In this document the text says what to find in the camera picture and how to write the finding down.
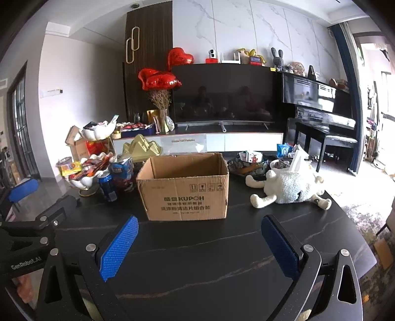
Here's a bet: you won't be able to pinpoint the two-tier white shell tray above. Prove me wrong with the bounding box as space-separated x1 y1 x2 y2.
60 115 119 197

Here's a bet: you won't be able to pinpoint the dark patterned bowl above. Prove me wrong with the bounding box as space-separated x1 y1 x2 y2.
227 150 270 178

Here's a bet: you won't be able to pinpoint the dried flower bouquet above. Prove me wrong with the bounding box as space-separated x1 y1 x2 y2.
149 90 171 134

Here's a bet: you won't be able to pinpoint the black piano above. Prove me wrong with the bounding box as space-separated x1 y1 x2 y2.
282 71 359 161

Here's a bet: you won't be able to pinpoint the white plush sheep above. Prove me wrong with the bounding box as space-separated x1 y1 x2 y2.
245 167 332 210

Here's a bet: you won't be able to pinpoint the red heart balloons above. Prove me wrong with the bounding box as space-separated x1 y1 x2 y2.
138 47 194 92

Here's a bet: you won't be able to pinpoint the blue soda can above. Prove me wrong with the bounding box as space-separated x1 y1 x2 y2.
99 172 117 202

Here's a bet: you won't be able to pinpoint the black television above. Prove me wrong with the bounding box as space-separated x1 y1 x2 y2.
170 64 275 123

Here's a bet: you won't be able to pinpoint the grey bunny doll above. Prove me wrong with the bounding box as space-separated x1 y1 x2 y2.
271 47 284 72

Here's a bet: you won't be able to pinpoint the white tv cabinet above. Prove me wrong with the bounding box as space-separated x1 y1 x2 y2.
112 132 285 155

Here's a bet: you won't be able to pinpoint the blue curtain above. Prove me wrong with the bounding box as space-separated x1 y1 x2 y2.
329 22 364 176

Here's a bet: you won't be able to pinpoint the white security camera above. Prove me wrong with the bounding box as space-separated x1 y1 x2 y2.
205 49 218 64

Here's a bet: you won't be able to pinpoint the yellow mountain-shaped ornament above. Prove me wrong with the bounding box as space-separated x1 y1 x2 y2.
122 134 163 163

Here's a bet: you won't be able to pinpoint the piano bench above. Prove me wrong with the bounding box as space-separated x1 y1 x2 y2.
293 121 359 173

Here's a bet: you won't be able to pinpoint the small cardboard box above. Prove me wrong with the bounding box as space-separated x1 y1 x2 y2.
65 126 90 161

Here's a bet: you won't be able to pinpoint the white router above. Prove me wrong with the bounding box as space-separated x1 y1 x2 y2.
219 51 242 65

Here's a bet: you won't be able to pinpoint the blue snack carton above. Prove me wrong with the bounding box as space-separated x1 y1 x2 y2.
108 155 135 192

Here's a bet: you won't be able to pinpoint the brown cardboard box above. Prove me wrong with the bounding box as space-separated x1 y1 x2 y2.
136 153 229 221

